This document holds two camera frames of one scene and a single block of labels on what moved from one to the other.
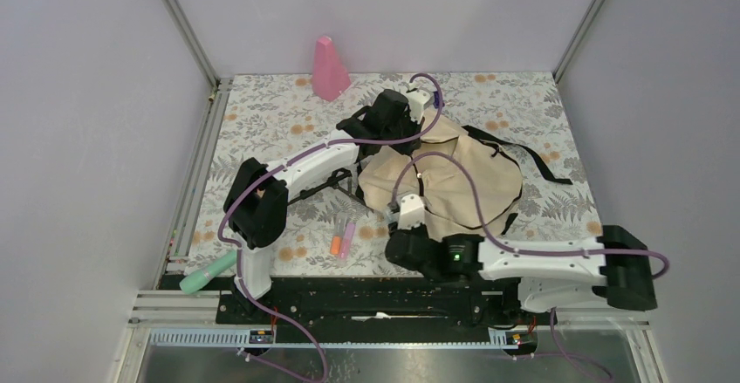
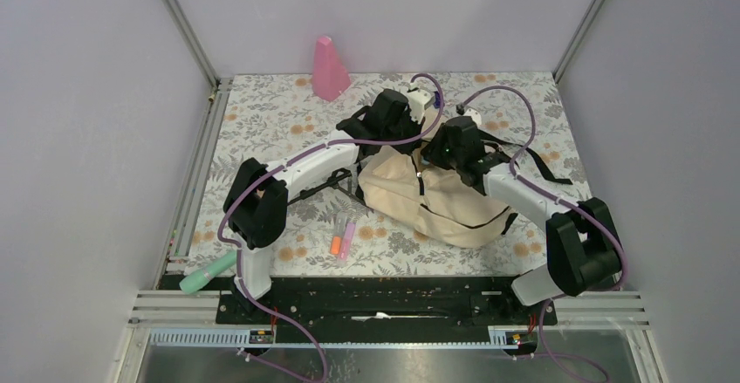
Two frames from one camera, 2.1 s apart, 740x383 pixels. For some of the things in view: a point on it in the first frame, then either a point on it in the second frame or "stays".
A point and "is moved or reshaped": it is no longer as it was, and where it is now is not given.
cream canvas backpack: (462, 178) is moved or reshaped
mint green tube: (196, 281) stays
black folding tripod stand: (339, 180) stays
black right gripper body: (414, 223) to (441, 153)
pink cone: (330, 77) stays
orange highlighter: (335, 245) stays
